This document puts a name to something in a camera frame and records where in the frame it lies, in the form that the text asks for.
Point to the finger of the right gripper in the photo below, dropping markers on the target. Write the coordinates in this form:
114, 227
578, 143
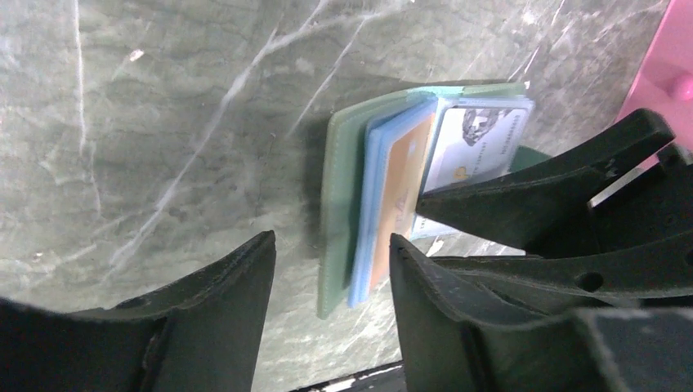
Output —
544, 209

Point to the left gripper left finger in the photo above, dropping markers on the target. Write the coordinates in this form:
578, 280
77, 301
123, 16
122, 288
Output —
199, 333

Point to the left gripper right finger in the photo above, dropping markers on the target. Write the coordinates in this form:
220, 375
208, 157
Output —
453, 338

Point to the white credit card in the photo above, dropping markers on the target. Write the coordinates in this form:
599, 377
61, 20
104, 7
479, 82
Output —
465, 144

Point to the green card holder wallet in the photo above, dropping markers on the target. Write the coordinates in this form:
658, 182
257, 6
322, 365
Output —
341, 222

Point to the orange credit card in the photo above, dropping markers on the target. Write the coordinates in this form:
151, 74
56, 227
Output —
394, 170

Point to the pink plastic tray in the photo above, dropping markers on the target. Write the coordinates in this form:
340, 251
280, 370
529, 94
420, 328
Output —
643, 95

